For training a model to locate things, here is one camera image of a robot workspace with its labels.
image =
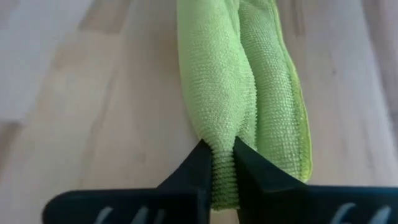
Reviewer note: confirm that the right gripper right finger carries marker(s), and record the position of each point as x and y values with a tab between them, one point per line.
273	205

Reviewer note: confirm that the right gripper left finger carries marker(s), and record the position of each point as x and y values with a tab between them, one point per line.
180	205

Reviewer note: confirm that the light green microfiber towel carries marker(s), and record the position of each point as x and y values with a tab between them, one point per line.
217	77

